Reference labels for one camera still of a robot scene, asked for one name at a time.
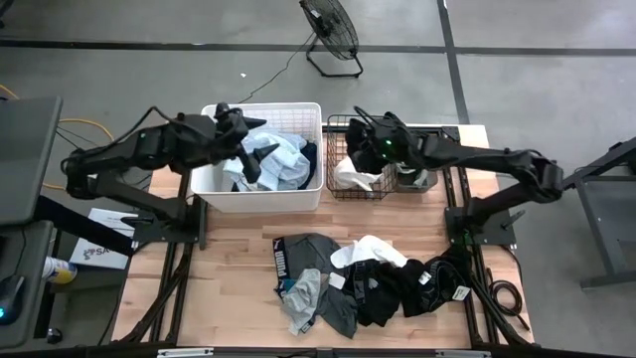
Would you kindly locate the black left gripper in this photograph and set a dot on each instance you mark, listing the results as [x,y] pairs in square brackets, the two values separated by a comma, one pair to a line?
[231,131]

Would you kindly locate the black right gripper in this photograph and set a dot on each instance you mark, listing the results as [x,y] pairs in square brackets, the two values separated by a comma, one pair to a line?
[397,139]

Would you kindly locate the pale patterned cloth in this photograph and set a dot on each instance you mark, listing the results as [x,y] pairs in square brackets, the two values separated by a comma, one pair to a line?
[278,164]

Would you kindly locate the sage green cloth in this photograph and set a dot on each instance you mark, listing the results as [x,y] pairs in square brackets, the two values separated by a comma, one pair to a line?
[420,178]

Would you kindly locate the navy blue patterned cloth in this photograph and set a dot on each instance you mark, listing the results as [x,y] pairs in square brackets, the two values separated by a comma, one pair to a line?
[310,159]

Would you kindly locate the white sock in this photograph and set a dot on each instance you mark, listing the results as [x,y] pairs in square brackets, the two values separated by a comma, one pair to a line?
[367,248]

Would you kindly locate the dark grey boxer briefs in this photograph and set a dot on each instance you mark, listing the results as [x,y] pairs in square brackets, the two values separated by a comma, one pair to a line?
[308,251]

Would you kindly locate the black sock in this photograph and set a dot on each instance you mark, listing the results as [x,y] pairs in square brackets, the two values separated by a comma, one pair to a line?
[410,283]

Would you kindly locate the white paper tag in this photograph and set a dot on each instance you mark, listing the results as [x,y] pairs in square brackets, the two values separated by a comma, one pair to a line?
[460,293]
[337,281]
[425,278]

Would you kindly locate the grey sock with blue toe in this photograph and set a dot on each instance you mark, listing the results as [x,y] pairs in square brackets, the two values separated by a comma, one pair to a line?
[305,293]

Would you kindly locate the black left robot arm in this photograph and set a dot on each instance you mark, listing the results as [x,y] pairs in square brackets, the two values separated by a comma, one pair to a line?
[149,144]

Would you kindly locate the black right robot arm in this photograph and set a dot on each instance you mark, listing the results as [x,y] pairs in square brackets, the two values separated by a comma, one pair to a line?
[477,156]

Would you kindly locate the small grey plastic bin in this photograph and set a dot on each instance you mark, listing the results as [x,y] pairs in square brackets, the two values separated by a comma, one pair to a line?
[429,185]

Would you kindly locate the white plastic laundry basket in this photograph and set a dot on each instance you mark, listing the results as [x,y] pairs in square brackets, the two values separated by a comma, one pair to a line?
[258,201]

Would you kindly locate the black floor fan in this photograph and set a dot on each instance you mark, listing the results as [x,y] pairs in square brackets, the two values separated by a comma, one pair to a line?
[333,30]

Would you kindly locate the white printed cardboard box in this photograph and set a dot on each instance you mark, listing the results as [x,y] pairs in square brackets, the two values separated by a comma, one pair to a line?
[99,258]

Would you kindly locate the black desk support bar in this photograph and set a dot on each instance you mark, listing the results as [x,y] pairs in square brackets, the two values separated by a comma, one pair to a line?
[74,224]

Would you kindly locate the dark grey metal stand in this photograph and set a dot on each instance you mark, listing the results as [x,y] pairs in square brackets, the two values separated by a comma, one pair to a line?
[606,209]

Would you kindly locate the dark grey monitor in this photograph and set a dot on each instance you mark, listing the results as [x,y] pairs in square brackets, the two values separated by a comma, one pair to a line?
[25,159]

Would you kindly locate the white yellow canister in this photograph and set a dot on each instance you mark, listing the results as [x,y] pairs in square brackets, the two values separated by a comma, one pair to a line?
[59,271]

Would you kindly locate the black side desk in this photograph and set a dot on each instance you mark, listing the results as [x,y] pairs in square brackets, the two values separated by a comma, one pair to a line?
[30,298]

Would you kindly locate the small black round knob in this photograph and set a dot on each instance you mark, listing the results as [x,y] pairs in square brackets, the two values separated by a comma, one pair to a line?
[53,336]

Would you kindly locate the black computer mouse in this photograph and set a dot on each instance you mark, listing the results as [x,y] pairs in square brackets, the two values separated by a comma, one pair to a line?
[10,298]

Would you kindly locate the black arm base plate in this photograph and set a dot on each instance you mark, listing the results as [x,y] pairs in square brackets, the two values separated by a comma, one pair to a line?
[149,232]
[497,233]

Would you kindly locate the black aluminium rig frame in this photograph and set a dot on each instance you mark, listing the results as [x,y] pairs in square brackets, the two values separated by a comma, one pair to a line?
[177,278]

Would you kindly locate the silver metal bracket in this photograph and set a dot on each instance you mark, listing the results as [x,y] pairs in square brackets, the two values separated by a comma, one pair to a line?
[184,353]
[462,354]

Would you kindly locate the black table-level camera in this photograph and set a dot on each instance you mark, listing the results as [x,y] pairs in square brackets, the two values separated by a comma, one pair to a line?
[325,353]

